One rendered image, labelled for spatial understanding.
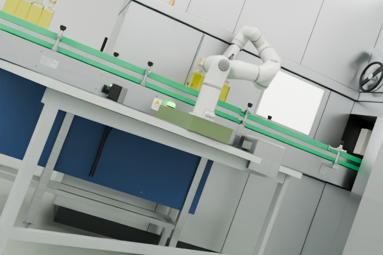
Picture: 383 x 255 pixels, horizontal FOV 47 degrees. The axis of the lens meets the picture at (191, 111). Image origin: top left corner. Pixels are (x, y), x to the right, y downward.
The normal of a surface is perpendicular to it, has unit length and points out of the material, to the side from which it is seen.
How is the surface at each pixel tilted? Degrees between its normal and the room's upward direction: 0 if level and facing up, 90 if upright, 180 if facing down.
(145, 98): 90
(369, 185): 90
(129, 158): 90
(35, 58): 90
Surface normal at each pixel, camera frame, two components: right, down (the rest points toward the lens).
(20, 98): 0.29, 0.06
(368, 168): -0.89, -0.35
